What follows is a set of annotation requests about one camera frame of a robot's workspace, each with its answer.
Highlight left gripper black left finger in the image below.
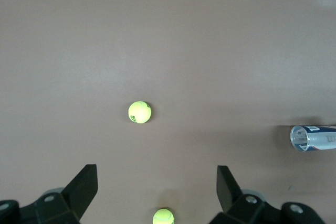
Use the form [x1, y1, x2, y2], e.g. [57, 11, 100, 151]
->
[19, 164, 99, 224]

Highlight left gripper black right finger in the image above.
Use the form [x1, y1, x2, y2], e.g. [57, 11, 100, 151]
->
[209, 165, 283, 224]

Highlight clear Wilson tennis ball can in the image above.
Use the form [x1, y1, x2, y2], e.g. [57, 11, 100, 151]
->
[289, 125, 336, 153]

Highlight yellow-green tennis ball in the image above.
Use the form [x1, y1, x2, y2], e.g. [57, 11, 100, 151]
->
[152, 208, 175, 224]
[128, 100, 152, 124]

